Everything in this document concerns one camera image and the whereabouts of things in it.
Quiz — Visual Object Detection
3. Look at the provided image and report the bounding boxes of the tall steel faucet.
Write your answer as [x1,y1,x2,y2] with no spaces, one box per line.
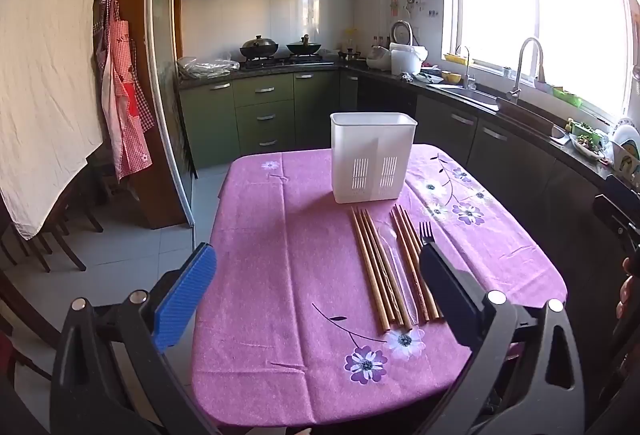
[506,37,547,104]

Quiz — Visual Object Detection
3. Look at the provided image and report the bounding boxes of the purple floral tablecloth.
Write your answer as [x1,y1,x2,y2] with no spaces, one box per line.
[191,144,568,432]

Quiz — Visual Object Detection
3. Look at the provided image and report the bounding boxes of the kitchen window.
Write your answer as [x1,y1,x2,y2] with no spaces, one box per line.
[440,0,640,126]

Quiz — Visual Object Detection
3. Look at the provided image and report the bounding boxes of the white plates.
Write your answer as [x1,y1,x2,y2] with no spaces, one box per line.
[607,117,640,188]

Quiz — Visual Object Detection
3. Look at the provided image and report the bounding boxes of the pink white apron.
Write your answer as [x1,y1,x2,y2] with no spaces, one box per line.
[91,0,132,150]

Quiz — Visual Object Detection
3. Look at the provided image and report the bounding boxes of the small steel faucet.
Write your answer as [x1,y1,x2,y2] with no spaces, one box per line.
[454,46,477,90]

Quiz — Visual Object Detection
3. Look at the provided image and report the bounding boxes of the person's right hand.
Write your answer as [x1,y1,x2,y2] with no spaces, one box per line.
[616,257,635,320]

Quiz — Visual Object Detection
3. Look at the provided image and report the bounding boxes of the white hanging sheet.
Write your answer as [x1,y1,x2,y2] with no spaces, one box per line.
[0,0,118,241]

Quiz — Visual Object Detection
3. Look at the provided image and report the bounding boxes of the red checked apron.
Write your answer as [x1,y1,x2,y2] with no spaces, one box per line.
[106,7,156,183]

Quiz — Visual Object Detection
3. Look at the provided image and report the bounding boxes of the condiment bottles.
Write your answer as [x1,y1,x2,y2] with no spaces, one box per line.
[339,29,392,62]

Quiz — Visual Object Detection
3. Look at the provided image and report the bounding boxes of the glass sliding door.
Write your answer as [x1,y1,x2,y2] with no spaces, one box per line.
[144,0,198,256]

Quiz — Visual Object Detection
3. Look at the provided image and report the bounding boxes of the plate of food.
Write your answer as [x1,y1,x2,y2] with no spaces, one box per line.
[569,133,607,160]

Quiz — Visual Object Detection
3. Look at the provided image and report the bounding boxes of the white plastic utensil holder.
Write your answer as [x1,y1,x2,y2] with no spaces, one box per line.
[329,112,418,205]

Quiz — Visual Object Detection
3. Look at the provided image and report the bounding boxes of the dark wooden chair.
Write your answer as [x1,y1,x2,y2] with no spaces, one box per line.
[0,155,106,273]
[0,265,61,383]

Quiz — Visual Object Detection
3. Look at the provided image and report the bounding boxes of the bundle of wooden chopsticks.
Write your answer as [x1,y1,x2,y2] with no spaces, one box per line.
[349,204,442,334]

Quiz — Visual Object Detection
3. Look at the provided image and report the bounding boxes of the clear plastic bags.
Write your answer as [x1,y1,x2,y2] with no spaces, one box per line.
[177,56,241,80]

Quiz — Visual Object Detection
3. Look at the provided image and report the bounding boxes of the white plastic container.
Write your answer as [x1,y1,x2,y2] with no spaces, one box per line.
[389,42,429,76]

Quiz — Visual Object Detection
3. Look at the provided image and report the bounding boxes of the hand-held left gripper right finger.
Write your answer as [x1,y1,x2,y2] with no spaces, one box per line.
[419,242,586,435]

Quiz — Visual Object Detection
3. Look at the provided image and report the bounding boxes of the dark base cabinets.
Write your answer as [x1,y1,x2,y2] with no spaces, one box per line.
[357,75,640,276]

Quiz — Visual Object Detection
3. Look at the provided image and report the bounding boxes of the green tray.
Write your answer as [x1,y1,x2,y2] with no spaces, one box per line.
[552,86,583,108]

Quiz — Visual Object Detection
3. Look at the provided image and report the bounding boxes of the round steel lid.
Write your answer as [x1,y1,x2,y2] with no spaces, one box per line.
[390,20,414,46]

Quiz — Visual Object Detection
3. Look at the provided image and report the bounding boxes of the black wok with lid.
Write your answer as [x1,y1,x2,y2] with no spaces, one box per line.
[239,35,280,60]

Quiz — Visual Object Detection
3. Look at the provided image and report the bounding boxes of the steel sink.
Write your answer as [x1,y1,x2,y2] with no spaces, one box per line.
[435,84,501,108]

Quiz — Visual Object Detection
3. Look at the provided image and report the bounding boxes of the clear plastic spoon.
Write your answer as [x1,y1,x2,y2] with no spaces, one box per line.
[377,221,420,323]

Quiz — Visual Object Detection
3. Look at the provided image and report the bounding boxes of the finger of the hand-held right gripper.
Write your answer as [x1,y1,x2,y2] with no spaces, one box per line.
[593,193,640,252]
[605,174,640,223]

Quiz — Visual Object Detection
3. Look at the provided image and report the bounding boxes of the green base cabinets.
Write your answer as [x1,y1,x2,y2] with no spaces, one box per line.
[179,71,359,170]

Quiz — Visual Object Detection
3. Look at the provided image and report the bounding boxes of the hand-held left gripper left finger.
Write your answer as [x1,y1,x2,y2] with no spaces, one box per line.
[50,242,219,435]

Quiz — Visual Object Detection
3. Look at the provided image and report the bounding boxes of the gas stove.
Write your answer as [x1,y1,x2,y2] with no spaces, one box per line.
[239,54,335,70]

